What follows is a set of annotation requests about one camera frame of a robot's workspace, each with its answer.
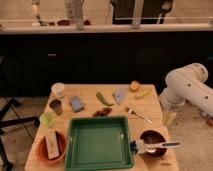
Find grey towel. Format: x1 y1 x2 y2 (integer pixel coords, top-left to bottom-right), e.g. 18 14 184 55
112 88 128 105

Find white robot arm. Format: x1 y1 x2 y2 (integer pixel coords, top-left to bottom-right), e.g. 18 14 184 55
159 63 213 118

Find green plastic tray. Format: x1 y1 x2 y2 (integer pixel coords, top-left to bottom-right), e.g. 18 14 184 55
64 116 134 171

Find green chili pepper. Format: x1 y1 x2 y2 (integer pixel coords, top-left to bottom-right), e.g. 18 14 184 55
96 92 114 106

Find red dried chilies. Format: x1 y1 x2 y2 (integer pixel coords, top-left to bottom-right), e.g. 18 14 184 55
93 107 112 117

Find orange fruit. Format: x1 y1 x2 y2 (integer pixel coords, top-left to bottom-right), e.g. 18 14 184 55
130 81 140 91

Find blue sponge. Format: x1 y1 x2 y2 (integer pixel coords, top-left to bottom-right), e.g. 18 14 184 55
70 96 84 113

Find yellow banana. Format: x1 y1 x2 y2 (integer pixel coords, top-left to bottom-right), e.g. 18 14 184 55
135 89 152 99

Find white cup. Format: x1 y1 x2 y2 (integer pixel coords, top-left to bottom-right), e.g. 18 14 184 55
51 83 65 99

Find silver fork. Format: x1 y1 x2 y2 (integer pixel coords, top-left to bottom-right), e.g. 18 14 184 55
125 107 153 124

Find dark brown bowl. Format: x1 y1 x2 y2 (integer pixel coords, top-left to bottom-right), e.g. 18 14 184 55
140 130 167 157

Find light green cup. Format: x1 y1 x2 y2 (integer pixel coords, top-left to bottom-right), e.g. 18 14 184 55
39 112 55 128

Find white block in bowl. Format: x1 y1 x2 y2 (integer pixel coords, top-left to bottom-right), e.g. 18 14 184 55
45 131 60 159

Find black office chair base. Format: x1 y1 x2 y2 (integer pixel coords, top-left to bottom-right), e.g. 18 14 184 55
0 56 41 171

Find orange bowl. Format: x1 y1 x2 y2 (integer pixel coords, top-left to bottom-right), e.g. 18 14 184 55
36 131 67 165

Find white spatula black handle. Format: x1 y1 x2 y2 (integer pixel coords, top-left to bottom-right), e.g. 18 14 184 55
130 139 181 154

